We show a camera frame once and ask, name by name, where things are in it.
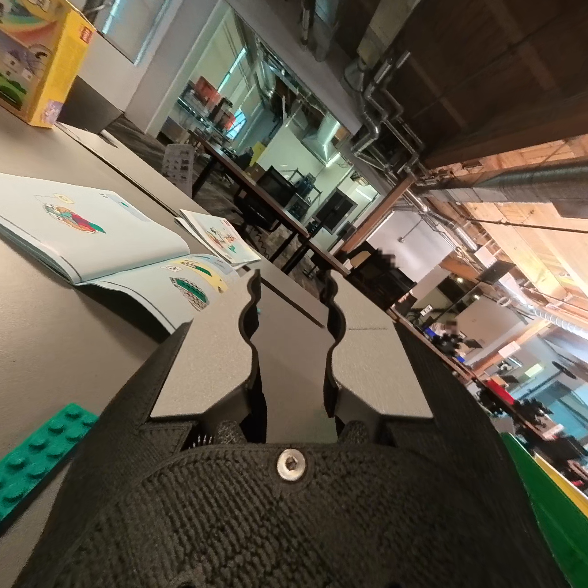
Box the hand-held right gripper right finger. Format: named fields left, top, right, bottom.
left=323, top=269, right=435, bottom=422

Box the lego instruction booklet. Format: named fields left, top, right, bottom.
left=174, top=209, right=262, bottom=270
left=0, top=172, right=240, bottom=334

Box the closed lego instruction booklet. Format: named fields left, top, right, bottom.
left=174, top=209, right=262, bottom=270

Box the long green lego plate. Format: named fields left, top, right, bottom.
left=0, top=402, right=100, bottom=522

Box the printed paper sheet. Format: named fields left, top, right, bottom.
left=163, top=143, right=196, bottom=196

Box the green plastic bin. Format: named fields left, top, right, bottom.
left=500, top=431, right=588, bottom=588

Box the wooden back chair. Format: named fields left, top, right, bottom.
left=346, top=243, right=375, bottom=272

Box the yellow plastic bin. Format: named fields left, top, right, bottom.
left=532, top=451, right=588, bottom=507

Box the long wooden table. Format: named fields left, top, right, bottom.
left=187, top=130, right=351, bottom=277

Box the black mesh office chair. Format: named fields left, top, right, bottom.
left=348, top=250, right=417, bottom=309

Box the yellow lego box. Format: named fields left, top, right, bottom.
left=0, top=0, right=97, bottom=129

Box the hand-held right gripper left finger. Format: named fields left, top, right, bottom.
left=148, top=269, right=262, bottom=422

